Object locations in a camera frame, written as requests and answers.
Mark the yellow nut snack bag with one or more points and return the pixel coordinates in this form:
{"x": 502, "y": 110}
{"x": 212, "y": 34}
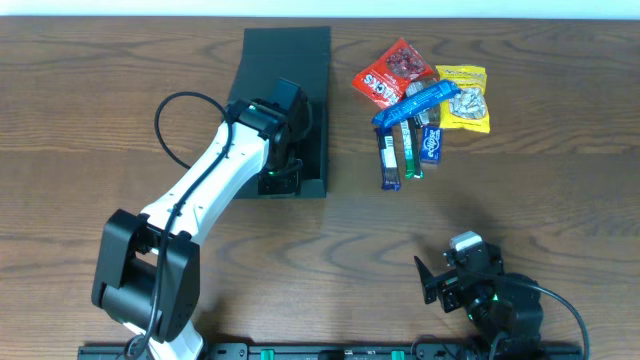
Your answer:
{"x": 467, "y": 110}

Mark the red Hacks candy bag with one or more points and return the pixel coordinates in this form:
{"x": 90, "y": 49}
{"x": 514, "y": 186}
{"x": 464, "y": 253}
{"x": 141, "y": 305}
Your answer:
{"x": 386, "y": 80}

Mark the blue Eclipse gum pack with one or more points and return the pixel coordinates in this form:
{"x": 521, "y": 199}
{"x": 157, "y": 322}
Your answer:
{"x": 431, "y": 147}

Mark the blue snack bar wrapper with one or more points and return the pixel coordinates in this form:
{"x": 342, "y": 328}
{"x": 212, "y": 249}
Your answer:
{"x": 412, "y": 105}

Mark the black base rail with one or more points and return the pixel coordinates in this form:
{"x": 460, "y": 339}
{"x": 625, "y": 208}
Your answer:
{"x": 420, "y": 351}

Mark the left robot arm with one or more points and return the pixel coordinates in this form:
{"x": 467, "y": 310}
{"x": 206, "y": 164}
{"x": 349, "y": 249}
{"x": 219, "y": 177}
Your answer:
{"x": 147, "y": 275}

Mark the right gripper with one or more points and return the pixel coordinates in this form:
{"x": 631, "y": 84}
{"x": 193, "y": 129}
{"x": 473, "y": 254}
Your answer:
{"x": 445, "y": 289}

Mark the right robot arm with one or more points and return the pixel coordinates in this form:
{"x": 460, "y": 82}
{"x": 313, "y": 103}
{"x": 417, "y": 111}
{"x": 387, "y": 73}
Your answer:
{"x": 505, "y": 310}

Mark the dark blue chocolate bar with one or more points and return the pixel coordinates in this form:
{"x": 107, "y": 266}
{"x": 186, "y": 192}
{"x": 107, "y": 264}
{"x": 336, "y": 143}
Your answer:
{"x": 389, "y": 168}

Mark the green snack bar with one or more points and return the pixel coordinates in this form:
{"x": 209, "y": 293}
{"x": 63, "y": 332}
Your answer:
{"x": 411, "y": 150}

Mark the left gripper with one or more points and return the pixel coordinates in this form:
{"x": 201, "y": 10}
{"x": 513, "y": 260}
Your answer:
{"x": 279, "y": 183}

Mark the black gift box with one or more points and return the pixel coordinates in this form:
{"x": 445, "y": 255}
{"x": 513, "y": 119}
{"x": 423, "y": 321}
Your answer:
{"x": 300, "y": 55}

